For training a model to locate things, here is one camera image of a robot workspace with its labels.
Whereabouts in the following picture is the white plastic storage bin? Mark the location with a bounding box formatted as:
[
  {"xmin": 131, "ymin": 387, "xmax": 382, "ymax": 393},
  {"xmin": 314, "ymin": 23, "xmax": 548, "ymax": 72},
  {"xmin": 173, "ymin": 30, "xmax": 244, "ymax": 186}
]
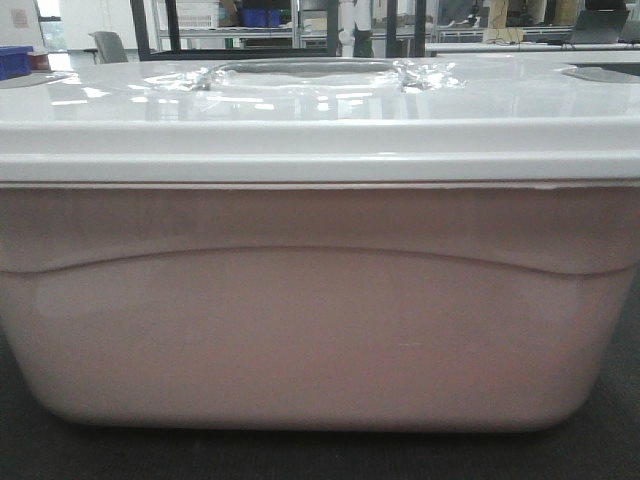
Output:
[{"xmin": 1, "ymin": 185, "xmax": 639, "ymax": 431}]

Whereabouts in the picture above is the white bin lid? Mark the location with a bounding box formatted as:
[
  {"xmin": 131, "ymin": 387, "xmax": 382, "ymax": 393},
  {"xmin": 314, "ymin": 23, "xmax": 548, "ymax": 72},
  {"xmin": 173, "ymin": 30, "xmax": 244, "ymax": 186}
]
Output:
[{"xmin": 1, "ymin": 54, "xmax": 639, "ymax": 188}]

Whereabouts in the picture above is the blue bin on far shelf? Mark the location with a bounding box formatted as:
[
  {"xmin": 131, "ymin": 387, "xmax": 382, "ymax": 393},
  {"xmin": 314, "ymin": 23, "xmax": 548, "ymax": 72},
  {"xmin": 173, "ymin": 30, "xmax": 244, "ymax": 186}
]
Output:
[{"xmin": 239, "ymin": 8, "xmax": 280, "ymax": 28}]

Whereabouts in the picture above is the white background table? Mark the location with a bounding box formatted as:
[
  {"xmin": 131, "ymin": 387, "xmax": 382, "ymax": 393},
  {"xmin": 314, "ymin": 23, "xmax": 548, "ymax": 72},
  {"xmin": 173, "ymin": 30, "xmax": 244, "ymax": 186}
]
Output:
[{"xmin": 425, "ymin": 42, "xmax": 639, "ymax": 58}]

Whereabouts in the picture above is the grey office chair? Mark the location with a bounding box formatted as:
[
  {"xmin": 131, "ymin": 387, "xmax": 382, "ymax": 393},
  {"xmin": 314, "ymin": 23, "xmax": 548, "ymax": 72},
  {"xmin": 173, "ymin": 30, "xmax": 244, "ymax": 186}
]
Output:
[{"xmin": 89, "ymin": 31, "xmax": 129, "ymax": 64}]

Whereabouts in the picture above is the grey laptop on table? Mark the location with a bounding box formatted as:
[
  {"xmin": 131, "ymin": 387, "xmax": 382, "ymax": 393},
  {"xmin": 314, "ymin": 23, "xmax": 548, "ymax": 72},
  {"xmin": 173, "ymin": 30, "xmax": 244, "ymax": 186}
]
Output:
[{"xmin": 564, "ymin": 10, "xmax": 629, "ymax": 45}]

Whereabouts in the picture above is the blue crate far left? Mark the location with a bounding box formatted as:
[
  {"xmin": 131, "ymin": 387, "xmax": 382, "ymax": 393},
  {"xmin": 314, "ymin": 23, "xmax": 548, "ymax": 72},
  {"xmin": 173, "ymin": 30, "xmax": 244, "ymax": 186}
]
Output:
[{"xmin": 0, "ymin": 46, "xmax": 33, "ymax": 81}]

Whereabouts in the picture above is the black metal rack frame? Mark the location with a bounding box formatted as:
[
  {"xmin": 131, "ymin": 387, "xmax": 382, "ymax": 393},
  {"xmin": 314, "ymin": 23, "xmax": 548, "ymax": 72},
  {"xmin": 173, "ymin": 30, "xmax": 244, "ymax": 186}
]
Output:
[{"xmin": 130, "ymin": 1, "xmax": 428, "ymax": 61}]

